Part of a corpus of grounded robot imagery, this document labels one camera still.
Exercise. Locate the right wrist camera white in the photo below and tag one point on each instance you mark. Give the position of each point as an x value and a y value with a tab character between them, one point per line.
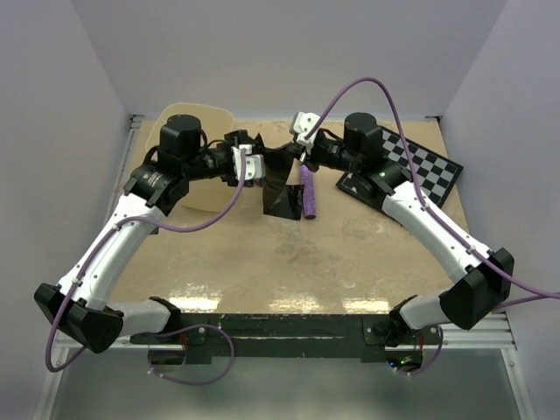
302	128

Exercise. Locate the purple glitter microphone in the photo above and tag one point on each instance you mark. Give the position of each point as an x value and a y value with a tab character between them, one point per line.
308	193

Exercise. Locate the beige plastic trash bin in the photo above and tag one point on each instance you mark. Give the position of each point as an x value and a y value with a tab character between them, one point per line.
205	194

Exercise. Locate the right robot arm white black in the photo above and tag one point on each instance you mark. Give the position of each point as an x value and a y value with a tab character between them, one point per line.
479	274

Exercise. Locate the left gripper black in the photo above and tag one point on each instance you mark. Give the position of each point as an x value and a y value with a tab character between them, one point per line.
236	137

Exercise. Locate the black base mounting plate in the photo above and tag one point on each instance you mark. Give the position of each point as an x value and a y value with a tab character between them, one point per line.
345	336

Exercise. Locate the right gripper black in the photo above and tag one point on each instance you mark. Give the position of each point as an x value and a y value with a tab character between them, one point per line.
311	159

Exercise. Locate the black trash bag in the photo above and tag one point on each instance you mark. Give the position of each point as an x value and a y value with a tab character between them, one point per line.
278	198

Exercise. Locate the black white chessboard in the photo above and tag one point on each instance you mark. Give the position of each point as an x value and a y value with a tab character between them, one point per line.
437	175

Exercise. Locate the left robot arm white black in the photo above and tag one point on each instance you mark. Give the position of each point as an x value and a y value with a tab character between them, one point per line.
78	304

